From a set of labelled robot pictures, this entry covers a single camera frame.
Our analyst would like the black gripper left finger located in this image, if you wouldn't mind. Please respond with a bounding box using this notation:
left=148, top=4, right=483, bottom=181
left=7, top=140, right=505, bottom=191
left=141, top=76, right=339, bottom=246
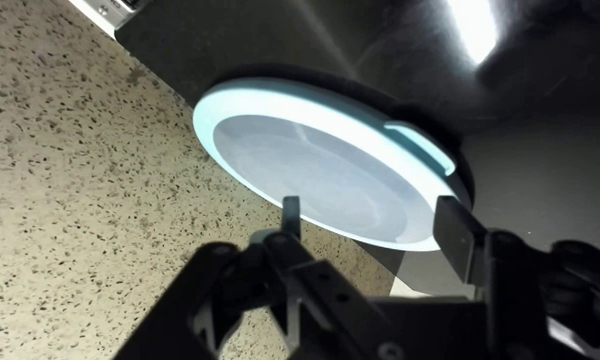
left=117, top=196, right=408, bottom=360

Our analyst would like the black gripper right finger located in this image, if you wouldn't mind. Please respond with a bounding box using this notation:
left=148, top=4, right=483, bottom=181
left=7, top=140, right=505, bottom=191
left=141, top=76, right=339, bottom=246
left=434, top=196, right=600, bottom=360

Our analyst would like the light blue plate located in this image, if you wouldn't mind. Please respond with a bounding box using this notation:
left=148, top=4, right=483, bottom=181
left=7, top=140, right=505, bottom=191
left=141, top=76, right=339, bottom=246
left=190, top=76, right=460, bottom=255

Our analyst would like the black steel microwave oven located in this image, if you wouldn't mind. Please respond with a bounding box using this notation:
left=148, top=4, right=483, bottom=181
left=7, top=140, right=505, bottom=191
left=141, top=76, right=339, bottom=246
left=112, top=0, right=600, bottom=303

